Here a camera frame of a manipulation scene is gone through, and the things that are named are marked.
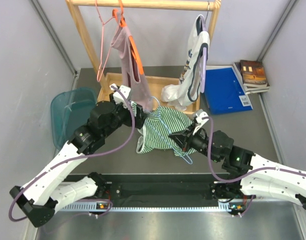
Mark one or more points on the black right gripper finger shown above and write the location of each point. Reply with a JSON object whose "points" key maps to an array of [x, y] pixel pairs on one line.
{"points": [[181, 143], [180, 134]]}

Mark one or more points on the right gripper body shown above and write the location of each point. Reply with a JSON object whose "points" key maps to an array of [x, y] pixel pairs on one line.
{"points": [[198, 142]]}

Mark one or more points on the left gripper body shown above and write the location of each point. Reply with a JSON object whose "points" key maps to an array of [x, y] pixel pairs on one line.
{"points": [[122, 116]]}

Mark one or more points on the green white striped tank top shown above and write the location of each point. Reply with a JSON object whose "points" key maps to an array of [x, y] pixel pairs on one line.
{"points": [[162, 127]]}

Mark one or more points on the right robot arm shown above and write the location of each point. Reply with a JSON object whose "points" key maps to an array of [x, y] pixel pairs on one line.
{"points": [[249, 174]]}

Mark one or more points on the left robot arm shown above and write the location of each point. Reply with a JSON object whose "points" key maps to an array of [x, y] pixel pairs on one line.
{"points": [[42, 197]]}

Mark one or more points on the mauve tank top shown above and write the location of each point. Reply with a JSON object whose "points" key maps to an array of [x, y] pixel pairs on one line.
{"points": [[131, 76]]}

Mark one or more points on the white navy-trimmed tank top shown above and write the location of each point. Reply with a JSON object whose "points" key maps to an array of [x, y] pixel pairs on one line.
{"points": [[187, 90]]}

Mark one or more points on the lilac hanger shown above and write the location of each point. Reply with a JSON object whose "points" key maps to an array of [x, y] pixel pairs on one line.
{"points": [[203, 52]]}

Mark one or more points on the orange hanger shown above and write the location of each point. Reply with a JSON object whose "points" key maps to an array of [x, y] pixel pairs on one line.
{"points": [[122, 23]]}

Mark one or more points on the teal plastic basket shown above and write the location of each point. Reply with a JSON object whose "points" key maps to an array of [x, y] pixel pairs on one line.
{"points": [[70, 110]]}

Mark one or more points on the blue folder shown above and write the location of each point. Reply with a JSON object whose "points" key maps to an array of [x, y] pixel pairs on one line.
{"points": [[224, 93]]}

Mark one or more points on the stack of books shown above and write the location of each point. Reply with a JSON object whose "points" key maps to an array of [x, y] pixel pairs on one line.
{"points": [[251, 76]]}

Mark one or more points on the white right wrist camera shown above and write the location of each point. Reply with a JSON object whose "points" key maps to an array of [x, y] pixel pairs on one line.
{"points": [[200, 117]]}

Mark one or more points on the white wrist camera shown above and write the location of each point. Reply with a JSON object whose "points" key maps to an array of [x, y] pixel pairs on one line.
{"points": [[200, 117], [120, 93]]}

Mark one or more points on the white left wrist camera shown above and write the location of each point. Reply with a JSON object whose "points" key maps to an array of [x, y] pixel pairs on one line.
{"points": [[120, 93]]}

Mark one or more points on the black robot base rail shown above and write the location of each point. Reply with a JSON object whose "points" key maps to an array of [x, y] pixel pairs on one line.
{"points": [[153, 190]]}

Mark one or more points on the pink wire hanger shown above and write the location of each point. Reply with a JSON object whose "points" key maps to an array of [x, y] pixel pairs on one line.
{"points": [[102, 64]]}

